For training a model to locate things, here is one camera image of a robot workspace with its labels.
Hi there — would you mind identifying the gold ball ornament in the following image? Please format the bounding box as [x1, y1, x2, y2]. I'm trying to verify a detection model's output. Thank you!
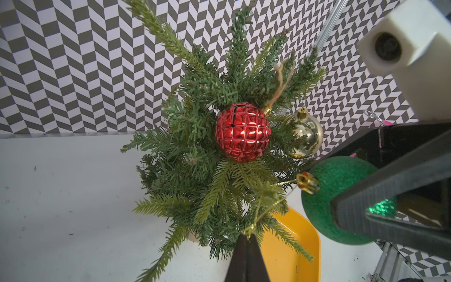
[290, 106, 324, 159]

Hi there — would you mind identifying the green glitter ball ornament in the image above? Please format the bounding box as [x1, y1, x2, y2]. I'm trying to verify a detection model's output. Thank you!
[295, 156, 398, 246]

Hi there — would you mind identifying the red ball ornament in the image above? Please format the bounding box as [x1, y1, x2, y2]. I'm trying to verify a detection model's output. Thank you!
[215, 102, 271, 163]

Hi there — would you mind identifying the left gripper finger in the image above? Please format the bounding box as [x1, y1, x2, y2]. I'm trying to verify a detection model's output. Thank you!
[224, 235, 270, 282]

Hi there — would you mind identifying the pink plastic wine glass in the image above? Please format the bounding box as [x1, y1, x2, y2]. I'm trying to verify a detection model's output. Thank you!
[364, 110, 393, 127]

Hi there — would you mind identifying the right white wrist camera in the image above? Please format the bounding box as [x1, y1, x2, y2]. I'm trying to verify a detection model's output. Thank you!
[357, 1, 451, 121]

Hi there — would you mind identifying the yellow plastic tray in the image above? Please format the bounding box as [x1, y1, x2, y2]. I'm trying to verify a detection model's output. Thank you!
[261, 208, 321, 282]

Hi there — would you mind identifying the small green christmas tree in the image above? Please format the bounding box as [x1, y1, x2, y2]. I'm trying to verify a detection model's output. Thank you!
[122, 1, 325, 282]

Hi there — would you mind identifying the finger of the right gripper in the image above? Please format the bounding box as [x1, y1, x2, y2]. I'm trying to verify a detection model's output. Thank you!
[331, 131, 451, 229]
[365, 213, 451, 260]

